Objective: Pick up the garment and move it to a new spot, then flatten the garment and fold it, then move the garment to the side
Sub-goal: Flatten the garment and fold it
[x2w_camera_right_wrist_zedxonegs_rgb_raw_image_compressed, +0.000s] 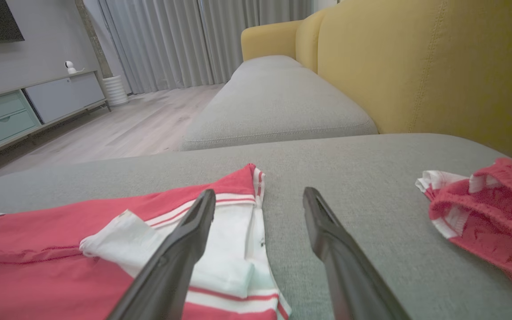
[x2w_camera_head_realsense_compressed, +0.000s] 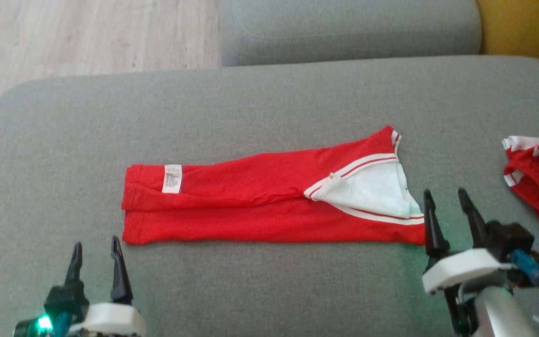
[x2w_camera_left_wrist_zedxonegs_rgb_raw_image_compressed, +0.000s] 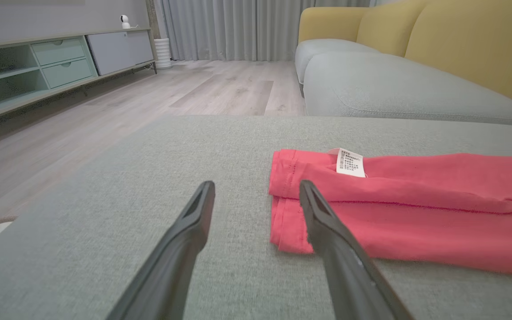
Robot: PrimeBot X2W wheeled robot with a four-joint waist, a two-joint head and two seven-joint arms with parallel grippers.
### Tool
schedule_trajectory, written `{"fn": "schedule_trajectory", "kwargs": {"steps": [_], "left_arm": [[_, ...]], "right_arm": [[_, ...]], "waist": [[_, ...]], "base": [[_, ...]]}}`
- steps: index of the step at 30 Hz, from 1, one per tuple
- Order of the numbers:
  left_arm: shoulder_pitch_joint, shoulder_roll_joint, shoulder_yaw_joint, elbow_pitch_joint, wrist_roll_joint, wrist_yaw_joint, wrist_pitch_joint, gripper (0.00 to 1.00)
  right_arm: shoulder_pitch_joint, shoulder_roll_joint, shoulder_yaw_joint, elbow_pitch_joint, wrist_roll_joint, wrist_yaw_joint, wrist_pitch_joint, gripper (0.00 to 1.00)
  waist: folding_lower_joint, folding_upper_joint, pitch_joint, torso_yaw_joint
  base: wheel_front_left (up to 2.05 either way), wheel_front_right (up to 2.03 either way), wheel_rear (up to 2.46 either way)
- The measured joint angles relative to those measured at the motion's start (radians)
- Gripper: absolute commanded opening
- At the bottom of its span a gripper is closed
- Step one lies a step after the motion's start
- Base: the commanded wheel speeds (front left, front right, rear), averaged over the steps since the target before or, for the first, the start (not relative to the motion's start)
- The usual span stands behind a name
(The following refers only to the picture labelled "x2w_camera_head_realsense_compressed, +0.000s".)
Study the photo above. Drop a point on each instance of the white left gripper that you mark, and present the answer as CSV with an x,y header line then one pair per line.
x,y
110,320

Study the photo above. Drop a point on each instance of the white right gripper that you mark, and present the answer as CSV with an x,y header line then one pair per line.
x,y
466,269

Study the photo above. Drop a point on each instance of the red shirt with white sleeves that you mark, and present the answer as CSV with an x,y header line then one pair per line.
x,y
251,201

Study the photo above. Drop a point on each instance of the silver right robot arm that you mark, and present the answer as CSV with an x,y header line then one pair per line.
x,y
498,318

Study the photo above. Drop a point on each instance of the grey sofa seat cushion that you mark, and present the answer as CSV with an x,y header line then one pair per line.
x,y
204,107

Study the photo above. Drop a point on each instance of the grey sofa side cushion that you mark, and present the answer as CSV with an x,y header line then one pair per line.
x,y
344,28

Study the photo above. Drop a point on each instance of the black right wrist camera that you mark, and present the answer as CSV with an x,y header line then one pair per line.
x,y
510,241

